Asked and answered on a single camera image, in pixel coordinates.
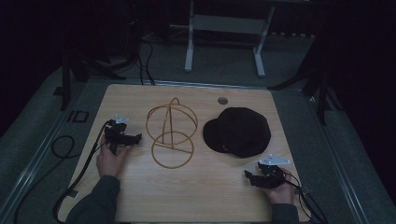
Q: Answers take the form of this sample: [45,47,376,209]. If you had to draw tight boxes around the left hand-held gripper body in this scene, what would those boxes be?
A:
[104,114,130,156]

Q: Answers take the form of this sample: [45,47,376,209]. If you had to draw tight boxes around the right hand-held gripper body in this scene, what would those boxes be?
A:
[256,154,291,189]

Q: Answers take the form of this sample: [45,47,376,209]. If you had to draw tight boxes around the orange wire hat stand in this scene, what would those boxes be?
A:
[145,97,199,170]

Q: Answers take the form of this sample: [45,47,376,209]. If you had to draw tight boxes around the black bucket hat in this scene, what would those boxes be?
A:
[202,106,272,159]

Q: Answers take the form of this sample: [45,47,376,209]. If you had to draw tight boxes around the person's right hand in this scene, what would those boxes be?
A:
[261,167,296,205]

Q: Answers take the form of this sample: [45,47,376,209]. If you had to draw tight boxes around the person's left hand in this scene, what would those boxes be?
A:
[95,135,133,179]

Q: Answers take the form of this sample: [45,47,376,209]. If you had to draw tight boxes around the black tripod stand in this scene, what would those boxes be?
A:
[268,31,344,126]
[59,27,141,112]

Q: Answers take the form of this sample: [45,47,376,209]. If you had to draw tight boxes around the black rectangular floor bracket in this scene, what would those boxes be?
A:
[66,109,91,123]

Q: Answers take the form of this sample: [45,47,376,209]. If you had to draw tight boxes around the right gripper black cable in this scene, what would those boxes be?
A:
[282,173,329,224]

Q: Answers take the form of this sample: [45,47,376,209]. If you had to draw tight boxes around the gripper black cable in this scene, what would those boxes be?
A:
[51,120,112,224]
[282,173,329,224]

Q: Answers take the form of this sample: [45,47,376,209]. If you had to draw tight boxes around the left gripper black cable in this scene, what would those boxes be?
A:
[51,120,112,224]

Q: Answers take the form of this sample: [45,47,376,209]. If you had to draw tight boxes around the looped black floor cable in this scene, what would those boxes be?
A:
[50,134,82,160]

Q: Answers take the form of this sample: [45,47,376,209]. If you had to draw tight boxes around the black hanging cables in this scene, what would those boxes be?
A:
[135,38,156,86]

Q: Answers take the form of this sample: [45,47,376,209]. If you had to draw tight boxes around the white desk frame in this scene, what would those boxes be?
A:
[184,0,277,78]

